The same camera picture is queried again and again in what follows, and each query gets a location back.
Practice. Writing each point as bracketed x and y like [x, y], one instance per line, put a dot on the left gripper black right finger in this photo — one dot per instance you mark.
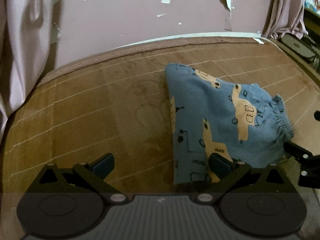
[255, 202]

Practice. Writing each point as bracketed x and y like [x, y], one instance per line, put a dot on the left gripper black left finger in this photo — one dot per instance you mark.
[68, 202]

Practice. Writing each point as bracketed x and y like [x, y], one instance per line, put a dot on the blue car-print pants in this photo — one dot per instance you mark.
[217, 123]

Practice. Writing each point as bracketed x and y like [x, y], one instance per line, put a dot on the brown bamboo bed mat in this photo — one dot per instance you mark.
[118, 102]

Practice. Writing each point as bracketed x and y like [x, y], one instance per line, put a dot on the quilted grey bag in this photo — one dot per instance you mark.
[304, 47]

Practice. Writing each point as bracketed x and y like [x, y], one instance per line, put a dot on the white tag on mat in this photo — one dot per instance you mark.
[258, 40]

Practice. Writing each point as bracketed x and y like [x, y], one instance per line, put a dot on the right pink satin curtain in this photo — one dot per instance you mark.
[287, 17]

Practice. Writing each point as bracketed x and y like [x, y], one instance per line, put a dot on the pink satin curtain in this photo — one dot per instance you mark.
[26, 28]
[287, 17]

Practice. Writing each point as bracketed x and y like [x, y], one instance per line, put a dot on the left pink satin curtain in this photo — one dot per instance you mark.
[26, 28]

